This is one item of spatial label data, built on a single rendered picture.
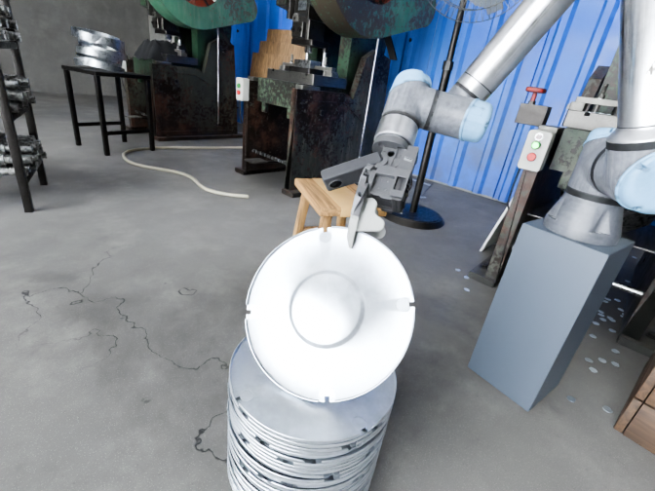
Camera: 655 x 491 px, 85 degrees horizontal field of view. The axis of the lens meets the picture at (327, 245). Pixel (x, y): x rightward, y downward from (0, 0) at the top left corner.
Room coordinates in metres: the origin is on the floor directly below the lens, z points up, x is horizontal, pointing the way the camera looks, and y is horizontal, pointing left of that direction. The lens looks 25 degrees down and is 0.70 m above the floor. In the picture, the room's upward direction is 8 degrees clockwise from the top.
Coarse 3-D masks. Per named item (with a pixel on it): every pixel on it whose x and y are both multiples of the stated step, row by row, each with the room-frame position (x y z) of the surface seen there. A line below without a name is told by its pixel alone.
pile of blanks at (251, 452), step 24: (240, 408) 0.38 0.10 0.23; (240, 432) 0.38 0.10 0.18; (264, 432) 0.35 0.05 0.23; (384, 432) 0.42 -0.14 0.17; (240, 456) 0.38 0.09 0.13; (264, 456) 0.35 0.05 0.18; (288, 456) 0.34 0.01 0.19; (312, 456) 0.34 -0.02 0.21; (336, 456) 0.35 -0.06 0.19; (360, 456) 0.37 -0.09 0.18; (240, 480) 0.38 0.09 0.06; (264, 480) 0.35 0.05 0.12; (288, 480) 0.34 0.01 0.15; (312, 480) 0.34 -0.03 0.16; (336, 480) 0.35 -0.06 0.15; (360, 480) 0.38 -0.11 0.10
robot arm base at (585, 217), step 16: (576, 192) 0.78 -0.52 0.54; (560, 208) 0.80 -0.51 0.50; (576, 208) 0.77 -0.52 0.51; (592, 208) 0.75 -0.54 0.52; (608, 208) 0.74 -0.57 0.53; (544, 224) 0.82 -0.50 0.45; (560, 224) 0.77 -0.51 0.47; (576, 224) 0.75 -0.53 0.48; (592, 224) 0.74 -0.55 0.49; (608, 224) 0.74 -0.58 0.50; (576, 240) 0.74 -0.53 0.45; (592, 240) 0.73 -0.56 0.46; (608, 240) 0.73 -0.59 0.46
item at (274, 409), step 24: (240, 360) 0.47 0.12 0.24; (240, 384) 0.42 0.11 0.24; (264, 384) 0.43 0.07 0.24; (384, 384) 0.47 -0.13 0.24; (264, 408) 0.38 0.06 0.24; (288, 408) 0.39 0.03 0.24; (312, 408) 0.40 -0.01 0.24; (336, 408) 0.40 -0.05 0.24; (360, 408) 0.41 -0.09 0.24; (384, 408) 0.42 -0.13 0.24; (288, 432) 0.35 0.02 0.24; (312, 432) 0.36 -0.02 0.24; (336, 432) 0.36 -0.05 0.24; (360, 432) 0.37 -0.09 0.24
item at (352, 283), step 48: (288, 240) 0.59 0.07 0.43; (336, 240) 0.58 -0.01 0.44; (288, 288) 0.53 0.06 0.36; (336, 288) 0.52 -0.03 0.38; (384, 288) 0.51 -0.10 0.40; (288, 336) 0.48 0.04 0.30; (336, 336) 0.46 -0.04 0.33; (384, 336) 0.46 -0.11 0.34; (288, 384) 0.43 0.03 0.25; (336, 384) 0.42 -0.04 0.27
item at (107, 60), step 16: (80, 32) 2.56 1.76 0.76; (96, 32) 2.81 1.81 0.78; (80, 48) 2.60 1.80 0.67; (96, 48) 2.62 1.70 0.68; (112, 48) 2.67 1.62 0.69; (80, 64) 2.67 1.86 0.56; (96, 64) 2.66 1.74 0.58; (112, 64) 2.85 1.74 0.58; (96, 80) 2.49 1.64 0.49; (144, 80) 2.81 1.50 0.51; (96, 96) 2.49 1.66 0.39; (80, 144) 2.66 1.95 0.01
